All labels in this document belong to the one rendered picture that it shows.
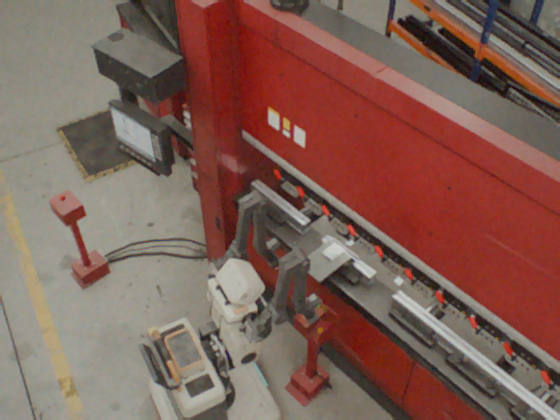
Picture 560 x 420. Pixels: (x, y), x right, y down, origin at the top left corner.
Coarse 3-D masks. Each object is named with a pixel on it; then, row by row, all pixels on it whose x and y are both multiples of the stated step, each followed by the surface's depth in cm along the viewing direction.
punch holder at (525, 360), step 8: (512, 344) 293; (520, 344) 289; (512, 352) 296; (520, 352) 292; (528, 352) 288; (520, 360) 294; (528, 360) 290; (536, 360) 286; (520, 368) 297; (528, 368) 293; (536, 368) 291
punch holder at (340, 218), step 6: (330, 204) 352; (330, 210) 355; (336, 210) 350; (330, 216) 358; (336, 216) 354; (342, 216) 349; (348, 216) 345; (330, 222) 361; (336, 222) 356; (342, 222) 352; (348, 222) 349; (354, 222) 355; (336, 228) 359; (342, 228) 355
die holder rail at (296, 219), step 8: (256, 184) 414; (264, 184) 414; (264, 192) 409; (272, 192) 409; (272, 200) 404; (280, 200) 404; (280, 208) 402; (288, 208) 400; (288, 216) 399; (296, 216) 395; (304, 216) 395; (296, 224) 397; (304, 224) 390; (304, 232) 397
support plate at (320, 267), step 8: (328, 240) 377; (320, 248) 373; (312, 256) 369; (320, 256) 369; (344, 256) 369; (312, 264) 365; (320, 264) 365; (328, 264) 365; (336, 264) 365; (312, 272) 361; (320, 272) 361; (328, 272) 361; (320, 280) 357
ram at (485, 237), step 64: (256, 64) 338; (256, 128) 372; (320, 128) 323; (384, 128) 286; (320, 192) 354; (384, 192) 310; (448, 192) 275; (512, 192) 247; (448, 256) 297; (512, 256) 265; (512, 320) 285
